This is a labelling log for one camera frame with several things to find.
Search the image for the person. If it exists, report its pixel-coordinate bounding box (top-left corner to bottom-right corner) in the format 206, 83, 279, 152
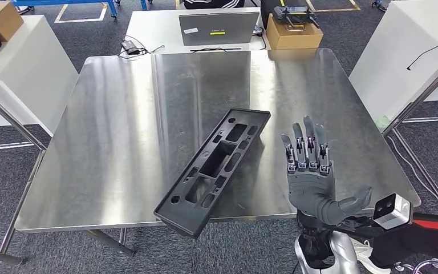
351, 211, 438, 274
182, 0, 245, 10

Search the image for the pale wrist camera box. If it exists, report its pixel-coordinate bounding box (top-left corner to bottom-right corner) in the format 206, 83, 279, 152
372, 192, 413, 231

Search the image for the white desk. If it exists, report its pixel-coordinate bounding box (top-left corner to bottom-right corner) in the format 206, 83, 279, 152
122, 6, 271, 55

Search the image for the grey laptop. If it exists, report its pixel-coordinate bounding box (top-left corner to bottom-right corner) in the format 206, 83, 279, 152
178, 11, 261, 47

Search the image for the blue metal frame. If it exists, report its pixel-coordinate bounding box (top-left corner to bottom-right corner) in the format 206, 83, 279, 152
11, 0, 148, 21

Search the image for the black remote controller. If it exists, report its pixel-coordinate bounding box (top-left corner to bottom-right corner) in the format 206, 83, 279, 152
272, 4, 321, 29

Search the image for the white floor cable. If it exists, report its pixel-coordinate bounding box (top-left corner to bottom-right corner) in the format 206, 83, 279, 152
387, 134, 438, 216

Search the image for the thin black cable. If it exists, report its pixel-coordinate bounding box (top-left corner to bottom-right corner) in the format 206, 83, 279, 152
189, 47, 242, 53

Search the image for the black adapter cable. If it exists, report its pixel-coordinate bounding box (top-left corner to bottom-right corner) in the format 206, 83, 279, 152
117, 34, 166, 59

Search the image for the black chrome stool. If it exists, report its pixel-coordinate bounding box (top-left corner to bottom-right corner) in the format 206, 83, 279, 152
392, 258, 438, 274

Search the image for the black power adapter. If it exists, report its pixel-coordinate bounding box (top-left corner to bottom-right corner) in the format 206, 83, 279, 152
120, 39, 140, 55

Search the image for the white panel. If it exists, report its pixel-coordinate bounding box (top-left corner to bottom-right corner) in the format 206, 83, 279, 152
349, 0, 438, 124
0, 15, 79, 137

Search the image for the steel workbench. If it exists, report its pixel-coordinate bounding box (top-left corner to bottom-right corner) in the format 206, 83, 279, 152
0, 48, 422, 265

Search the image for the white floor tape square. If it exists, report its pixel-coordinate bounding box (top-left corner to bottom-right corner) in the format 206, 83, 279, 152
54, 3, 108, 24

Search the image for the black case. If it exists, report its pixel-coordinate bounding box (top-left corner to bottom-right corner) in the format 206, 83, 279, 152
260, 0, 280, 29

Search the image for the pale green tape piece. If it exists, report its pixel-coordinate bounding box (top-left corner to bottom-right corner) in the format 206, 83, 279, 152
374, 115, 391, 131

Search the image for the thin dark cable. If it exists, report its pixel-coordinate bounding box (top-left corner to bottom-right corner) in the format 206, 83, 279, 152
405, 39, 438, 71

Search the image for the steel table frame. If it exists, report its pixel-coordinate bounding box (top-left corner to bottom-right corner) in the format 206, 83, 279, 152
381, 41, 438, 216

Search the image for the black plastic car part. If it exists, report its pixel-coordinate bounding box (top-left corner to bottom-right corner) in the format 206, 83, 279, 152
153, 107, 272, 239

